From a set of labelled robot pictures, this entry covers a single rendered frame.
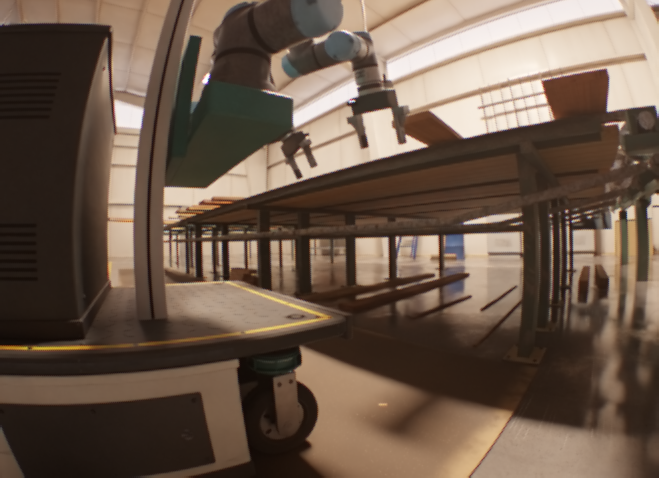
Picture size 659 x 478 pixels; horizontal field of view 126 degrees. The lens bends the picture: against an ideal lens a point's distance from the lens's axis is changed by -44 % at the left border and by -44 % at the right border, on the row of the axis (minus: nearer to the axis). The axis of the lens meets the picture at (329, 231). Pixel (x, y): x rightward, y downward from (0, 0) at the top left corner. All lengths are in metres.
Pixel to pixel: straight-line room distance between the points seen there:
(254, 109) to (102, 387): 0.48
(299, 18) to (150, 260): 0.51
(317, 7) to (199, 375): 0.60
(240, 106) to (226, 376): 0.42
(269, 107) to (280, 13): 0.17
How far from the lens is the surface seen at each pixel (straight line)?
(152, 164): 0.62
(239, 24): 0.62
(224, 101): 0.50
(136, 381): 0.45
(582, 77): 0.90
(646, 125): 0.95
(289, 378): 0.60
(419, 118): 1.00
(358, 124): 0.89
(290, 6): 0.56
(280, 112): 0.53
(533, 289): 1.18
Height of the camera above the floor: 0.47
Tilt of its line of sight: 2 degrees up
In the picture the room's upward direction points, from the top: 1 degrees counter-clockwise
